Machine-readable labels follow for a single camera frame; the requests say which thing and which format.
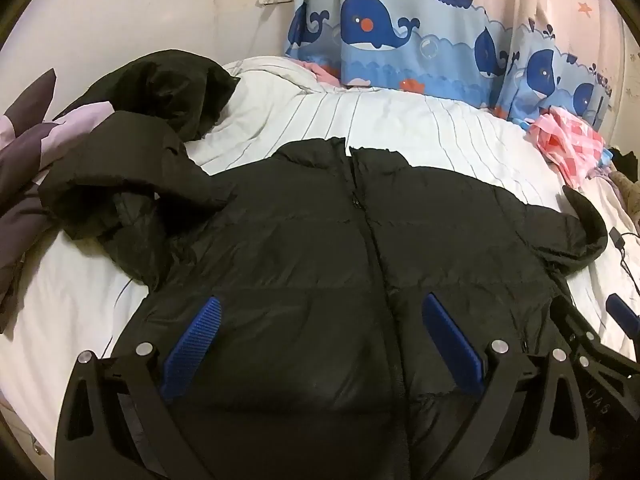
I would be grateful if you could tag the whale print curtain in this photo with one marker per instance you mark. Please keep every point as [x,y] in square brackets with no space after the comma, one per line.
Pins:
[400,25]

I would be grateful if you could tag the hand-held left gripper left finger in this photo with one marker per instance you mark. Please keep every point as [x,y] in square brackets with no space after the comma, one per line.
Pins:
[195,345]

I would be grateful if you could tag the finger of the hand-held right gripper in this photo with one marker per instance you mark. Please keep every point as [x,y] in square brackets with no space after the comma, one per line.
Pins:
[580,330]
[622,312]

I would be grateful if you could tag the white striped bed sheet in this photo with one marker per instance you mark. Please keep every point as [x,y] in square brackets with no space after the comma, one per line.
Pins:
[400,130]

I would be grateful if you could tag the dark clothes pile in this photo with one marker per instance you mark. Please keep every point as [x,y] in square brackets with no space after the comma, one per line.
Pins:
[626,162]

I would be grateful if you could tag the black garment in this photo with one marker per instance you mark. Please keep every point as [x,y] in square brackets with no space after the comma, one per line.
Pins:
[160,85]

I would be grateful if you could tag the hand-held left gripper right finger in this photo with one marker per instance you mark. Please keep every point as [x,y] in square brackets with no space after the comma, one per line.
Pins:
[450,345]

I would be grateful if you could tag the black power adapter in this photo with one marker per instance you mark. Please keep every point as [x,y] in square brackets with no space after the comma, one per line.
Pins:
[616,238]

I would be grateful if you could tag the beige plush cloth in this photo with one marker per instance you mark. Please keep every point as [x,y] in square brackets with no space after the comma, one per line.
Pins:
[622,185]

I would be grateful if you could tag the black puffer jacket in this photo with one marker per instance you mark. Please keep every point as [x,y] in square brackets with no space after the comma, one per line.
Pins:
[310,240]

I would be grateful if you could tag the pink checked cloth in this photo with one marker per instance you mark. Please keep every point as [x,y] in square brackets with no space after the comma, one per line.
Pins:
[567,142]

